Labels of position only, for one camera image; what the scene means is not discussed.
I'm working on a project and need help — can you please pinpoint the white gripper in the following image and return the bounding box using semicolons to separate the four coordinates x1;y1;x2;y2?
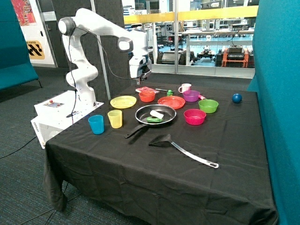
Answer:
129;56;152;85

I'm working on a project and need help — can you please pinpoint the white toy vegetable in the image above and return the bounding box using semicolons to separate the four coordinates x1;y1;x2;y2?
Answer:
150;110;164;119

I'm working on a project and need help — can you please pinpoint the green toy vegetable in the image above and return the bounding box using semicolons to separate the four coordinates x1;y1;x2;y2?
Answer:
146;117;163;123

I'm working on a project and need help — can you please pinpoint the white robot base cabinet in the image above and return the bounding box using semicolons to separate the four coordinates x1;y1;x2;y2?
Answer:
31;90;104;149

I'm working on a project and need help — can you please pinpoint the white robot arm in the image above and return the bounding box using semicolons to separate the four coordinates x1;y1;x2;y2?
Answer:
58;8;151;106

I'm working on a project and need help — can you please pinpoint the pink packet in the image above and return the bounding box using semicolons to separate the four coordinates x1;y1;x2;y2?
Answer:
135;87;159;94

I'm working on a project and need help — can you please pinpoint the orange plastic bowl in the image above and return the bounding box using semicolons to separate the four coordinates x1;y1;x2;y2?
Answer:
139;91;156;103

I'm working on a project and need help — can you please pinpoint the yellow plastic plate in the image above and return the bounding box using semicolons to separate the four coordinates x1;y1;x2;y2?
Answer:
110;96;137;109

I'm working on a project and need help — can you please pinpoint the small green toy bottle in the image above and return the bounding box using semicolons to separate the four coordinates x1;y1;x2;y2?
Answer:
167;90;173;97

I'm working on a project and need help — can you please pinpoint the black frying pan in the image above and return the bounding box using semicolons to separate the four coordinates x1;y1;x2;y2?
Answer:
124;104;177;139

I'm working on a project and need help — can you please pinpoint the orange plastic plate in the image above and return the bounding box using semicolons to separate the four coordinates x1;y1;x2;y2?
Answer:
157;96;186;110

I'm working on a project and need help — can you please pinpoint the yellow plastic cup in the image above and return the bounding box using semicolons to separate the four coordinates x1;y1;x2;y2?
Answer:
107;110;122;129

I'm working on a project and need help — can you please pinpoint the pink white mug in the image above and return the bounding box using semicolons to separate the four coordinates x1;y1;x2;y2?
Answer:
178;83;192;93

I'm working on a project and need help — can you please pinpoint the purple plastic bowl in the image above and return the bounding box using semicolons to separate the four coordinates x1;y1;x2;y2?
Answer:
182;90;200;102

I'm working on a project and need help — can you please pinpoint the blue plastic cup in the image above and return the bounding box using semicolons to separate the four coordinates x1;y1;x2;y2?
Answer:
88;115;105;135

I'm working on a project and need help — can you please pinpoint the pink plastic bowl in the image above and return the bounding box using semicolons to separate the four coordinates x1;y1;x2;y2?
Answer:
184;109;206;126

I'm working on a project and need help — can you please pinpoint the black slotted spatula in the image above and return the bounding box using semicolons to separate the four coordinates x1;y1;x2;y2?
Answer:
149;134;219;169

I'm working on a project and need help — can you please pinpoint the green plastic bowl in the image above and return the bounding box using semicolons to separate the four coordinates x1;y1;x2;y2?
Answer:
198;99;218;113

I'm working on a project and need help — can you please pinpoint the black tablecloth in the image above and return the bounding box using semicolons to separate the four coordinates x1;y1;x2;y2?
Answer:
43;87;279;225

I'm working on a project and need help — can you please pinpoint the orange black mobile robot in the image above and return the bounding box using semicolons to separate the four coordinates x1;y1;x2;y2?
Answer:
215;45;255;68

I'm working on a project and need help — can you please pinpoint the blue ball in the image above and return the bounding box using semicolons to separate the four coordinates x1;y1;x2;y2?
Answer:
232;93;242;104

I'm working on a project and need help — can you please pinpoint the yellow black sign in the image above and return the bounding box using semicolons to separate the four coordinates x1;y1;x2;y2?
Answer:
26;40;45;60

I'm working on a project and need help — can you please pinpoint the teal sofa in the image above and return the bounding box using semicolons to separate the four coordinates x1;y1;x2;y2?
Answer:
0;0;39;90

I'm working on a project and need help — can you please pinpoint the teal partition panel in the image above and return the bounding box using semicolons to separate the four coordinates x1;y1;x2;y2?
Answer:
248;0;300;225

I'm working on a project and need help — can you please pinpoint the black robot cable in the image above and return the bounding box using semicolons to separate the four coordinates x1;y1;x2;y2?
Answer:
0;25;135;160

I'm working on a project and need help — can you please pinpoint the colourful wall poster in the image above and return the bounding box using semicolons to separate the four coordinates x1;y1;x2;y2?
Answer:
11;0;37;27

